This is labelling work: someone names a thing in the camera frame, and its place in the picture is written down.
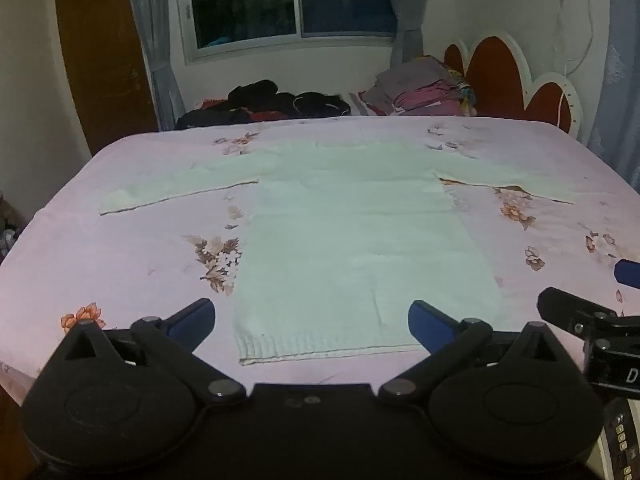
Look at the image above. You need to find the red and white headboard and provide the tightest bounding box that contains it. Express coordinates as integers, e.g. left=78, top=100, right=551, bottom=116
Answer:
left=442, top=30, right=583, bottom=143

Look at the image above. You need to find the pale blue hanging cloth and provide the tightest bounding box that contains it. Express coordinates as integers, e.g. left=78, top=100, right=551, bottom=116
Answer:
left=587, top=0, right=640, bottom=196

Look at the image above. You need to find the white knit sweater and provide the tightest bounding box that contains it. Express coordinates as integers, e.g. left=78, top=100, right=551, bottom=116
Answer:
left=98, top=141, right=576, bottom=365

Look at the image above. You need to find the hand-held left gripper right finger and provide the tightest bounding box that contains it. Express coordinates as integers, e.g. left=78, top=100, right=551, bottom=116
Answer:
left=377, top=300, right=573, bottom=404

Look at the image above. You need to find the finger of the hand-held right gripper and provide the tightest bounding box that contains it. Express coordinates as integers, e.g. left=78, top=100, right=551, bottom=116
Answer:
left=614, top=259, right=640, bottom=290
left=537, top=287, right=623, bottom=338

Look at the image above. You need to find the pink floral bedsheet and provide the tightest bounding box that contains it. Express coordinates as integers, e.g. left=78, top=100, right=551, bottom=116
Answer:
left=0, top=115, right=640, bottom=406

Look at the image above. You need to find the stack of folded clothes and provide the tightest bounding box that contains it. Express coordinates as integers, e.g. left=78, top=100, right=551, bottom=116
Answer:
left=360, top=55, right=476, bottom=118

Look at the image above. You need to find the brown wooden door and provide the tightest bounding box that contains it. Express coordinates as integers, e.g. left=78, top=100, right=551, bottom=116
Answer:
left=54, top=0, right=160, bottom=156

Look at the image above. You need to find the grey curtain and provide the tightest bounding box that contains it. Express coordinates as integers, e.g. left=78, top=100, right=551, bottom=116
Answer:
left=380, top=0, right=438, bottom=68
left=122, top=0, right=186, bottom=131

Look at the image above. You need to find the striped pillow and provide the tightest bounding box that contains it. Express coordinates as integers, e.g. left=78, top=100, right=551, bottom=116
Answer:
left=340, top=91, right=381, bottom=117

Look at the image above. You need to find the pile of dark clothes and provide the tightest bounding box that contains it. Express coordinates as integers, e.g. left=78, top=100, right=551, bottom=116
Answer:
left=175, top=79, right=351, bottom=131

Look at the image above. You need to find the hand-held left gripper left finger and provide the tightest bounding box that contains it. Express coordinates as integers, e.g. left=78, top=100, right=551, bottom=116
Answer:
left=54, top=297, right=248, bottom=404

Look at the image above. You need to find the sliding glass window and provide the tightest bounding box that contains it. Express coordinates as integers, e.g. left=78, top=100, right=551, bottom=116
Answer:
left=175, top=0, right=401, bottom=63

